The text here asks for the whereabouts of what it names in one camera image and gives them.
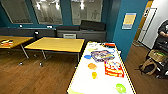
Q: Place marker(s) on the brown backpack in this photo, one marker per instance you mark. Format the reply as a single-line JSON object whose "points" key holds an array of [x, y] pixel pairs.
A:
{"points": [[150, 65]]}

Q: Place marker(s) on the dark grey sofa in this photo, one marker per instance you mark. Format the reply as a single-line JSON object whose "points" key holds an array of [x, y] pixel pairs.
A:
{"points": [[90, 30]]}

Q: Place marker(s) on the long dark wall bench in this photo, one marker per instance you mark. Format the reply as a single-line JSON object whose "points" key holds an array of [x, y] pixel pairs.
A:
{"points": [[26, 31]]}

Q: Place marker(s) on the man in dark shirt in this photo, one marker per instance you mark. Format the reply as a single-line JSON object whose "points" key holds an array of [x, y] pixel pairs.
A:
{"points": [[163, 31]]}

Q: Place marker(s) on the interior glass window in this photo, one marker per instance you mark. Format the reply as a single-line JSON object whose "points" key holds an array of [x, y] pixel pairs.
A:
{"points": [[46, 11], [16, 11], [86, 11]]}

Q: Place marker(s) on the orange fruit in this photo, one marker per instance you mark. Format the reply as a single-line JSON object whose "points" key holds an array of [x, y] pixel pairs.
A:
{"points": [[94, 75]]}

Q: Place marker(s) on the green plastic bowl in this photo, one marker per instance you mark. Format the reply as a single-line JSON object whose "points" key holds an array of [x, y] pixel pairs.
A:
{"points": [[120, 88]]}

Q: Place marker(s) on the yellow-legged white gaming table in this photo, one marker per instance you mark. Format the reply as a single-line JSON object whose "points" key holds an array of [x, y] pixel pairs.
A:
{"points": [[86, 83]]}

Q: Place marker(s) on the small red tabletop object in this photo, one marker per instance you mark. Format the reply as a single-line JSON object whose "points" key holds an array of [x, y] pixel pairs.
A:
{"points": [[6, 42]]}

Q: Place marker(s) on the small red flat box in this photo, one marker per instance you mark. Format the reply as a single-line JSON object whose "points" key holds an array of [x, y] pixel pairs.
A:
{"points": [[109, 44]]}

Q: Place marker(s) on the red game box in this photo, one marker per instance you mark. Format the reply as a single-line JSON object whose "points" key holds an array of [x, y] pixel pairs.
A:
{"points": [[114, 68]]}

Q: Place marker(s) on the long yellow wooden table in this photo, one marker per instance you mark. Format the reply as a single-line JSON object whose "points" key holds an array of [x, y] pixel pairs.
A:
{"points": [[55, 44], [20, 40]]}

